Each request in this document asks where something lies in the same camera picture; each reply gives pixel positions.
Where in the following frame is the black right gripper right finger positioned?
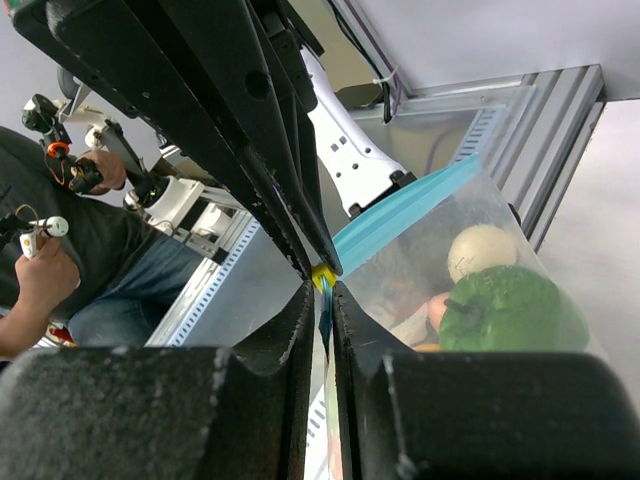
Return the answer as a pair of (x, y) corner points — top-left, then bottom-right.
(333, 284), (639, 479)

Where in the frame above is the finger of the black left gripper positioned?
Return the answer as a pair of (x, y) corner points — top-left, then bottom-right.
(161, 1), (342, 275)
(12, 0), (314, 281)

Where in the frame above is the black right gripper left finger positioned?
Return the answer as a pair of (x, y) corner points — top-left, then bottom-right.
(1, 282), (315, 479)

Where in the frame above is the pink egg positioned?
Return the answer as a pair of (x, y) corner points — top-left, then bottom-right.
(427, 292), (450, 332)

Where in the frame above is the green bell pepper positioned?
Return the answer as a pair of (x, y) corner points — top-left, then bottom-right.
(438, 265), (590, 352)

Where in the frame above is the clear zip top bag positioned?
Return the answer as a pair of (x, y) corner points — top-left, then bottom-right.
(309, 152), (609, 480)

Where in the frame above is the white egg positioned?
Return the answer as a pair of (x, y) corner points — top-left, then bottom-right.
(447, 224), (518, 282)

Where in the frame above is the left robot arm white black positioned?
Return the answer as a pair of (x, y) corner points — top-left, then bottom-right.
(5, 1), (412, 278)

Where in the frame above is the person's upper hand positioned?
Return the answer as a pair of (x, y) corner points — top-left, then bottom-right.
(82, 150), (127, 196)

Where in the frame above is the person's lower hand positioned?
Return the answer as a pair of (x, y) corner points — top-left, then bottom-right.
(15, 239), (80, 316)

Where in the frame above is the seated person dark shirt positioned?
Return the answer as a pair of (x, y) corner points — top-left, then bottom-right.
(1, 128), (202, 359)

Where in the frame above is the white slotted cable duct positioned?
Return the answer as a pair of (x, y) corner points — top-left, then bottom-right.
(145, 213), (259, 347)

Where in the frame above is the aluminium mounting rail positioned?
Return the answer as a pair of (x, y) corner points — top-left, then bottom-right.
(349, 64), (609, 251)

